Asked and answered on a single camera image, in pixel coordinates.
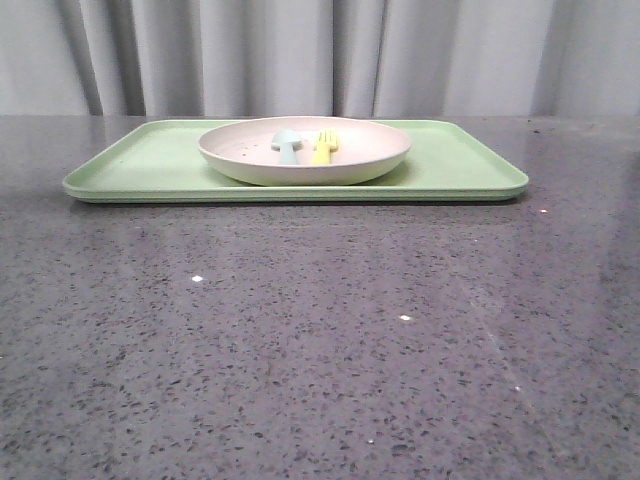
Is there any light blue plastic spoon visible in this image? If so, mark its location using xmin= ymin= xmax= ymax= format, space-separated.
xmin=271 ymin=129 xmax=302 ymax=165

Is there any light green plastic tray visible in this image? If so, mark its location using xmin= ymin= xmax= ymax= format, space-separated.
xmin=63 ymin=120 xmax=529 ymax=203

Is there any yellow plastic fork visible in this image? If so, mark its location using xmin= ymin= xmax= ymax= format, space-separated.
xmin=311 ymin=129 xmax=339 ymax=165

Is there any grey pleated curtain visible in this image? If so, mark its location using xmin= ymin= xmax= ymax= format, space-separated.
xmin=1 ymin=1 xmax=639 ymax=118

